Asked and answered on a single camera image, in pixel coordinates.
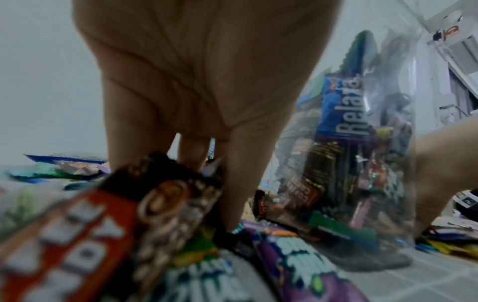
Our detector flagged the person's left hand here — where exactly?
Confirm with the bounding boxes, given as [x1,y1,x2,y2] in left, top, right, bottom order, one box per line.
[72,0,345,234]

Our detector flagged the person's right hand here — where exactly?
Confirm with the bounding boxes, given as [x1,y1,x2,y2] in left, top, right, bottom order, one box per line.
[413,116,478,237]

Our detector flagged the small transparent plastic jar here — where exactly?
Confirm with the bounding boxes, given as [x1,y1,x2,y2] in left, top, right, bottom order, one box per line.
[257,0,419,272]

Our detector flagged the pile of colourful candies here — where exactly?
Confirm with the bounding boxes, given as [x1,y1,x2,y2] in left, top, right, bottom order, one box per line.
[0,152,478,302]

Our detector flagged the white metal frame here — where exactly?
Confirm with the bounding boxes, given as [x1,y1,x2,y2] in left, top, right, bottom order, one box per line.
[425,0,478,125]

